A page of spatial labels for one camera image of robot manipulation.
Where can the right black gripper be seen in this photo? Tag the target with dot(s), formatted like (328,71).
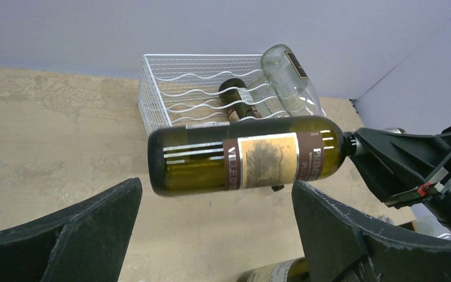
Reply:
(403,169)

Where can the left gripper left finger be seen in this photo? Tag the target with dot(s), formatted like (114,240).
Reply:
(86,241)

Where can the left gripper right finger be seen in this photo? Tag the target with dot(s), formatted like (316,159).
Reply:
(341,243)

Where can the dark green wine bottle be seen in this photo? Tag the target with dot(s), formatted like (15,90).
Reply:
(295,270)

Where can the olive green wine bottle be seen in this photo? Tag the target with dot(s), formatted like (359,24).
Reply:
(196,159)

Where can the clear glass wine bottle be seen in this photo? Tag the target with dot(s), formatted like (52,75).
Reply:
(290,82)

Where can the dark bottle lying in rack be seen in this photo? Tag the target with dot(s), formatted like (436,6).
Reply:
(238,100)

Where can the white wire wine rack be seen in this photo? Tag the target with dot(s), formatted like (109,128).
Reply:
(183,89)

